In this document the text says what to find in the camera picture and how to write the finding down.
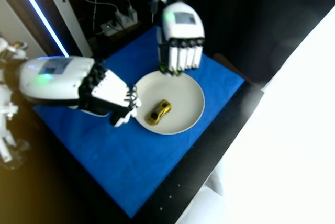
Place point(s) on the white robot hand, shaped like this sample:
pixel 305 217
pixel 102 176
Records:
pixel 180 30
pixel 60 82

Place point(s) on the green toy car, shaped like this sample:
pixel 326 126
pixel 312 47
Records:
pixel 176 73

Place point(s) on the yellow toy car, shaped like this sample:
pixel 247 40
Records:
pixel 159 112

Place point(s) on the white round plate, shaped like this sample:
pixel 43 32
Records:
pixel 183 98

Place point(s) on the white power strip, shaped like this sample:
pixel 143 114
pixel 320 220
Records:
pixel 123 18

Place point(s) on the glowing white light strip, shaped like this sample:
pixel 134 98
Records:
pixel 44 21

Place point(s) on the blue table cloth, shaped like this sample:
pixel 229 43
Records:
pixel 117 161

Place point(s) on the white backdrop sheet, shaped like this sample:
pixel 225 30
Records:
pixel 288 129

